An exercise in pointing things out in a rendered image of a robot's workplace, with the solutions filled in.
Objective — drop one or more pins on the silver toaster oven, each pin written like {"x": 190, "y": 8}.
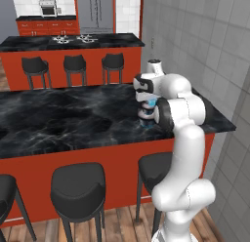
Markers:
{"x": 48, "y": 8}

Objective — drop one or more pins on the grey fridge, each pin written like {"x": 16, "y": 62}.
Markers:
{"x": 96, "y": 11}

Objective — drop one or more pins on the red base cupboards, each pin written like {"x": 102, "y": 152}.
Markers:
{"x": 47, "y": 26}

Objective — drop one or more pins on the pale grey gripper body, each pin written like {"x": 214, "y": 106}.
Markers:
{"x": 145, "y": 96}

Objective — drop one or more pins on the red island with hob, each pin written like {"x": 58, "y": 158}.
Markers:
{"x": 65, "y": 63}

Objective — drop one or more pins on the black bar stool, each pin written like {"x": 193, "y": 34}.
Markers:
{"x": 78, "y": 190}
{"x": 113, "y": 61}
{"x": 34, "y": 66}
{"x": 74, "y": 63}
{"x": 153, "y": 168}
{"x": 6, "y": 193}

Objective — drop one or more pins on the red island, black marble top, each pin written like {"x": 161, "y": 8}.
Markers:
{"x": 81, "y": 115}

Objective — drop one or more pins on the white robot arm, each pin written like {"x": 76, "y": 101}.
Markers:
{"x": 187, "y": 148}

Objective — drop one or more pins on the black hob, silver burners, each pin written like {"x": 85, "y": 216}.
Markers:
{"x": 74, "y": 39}

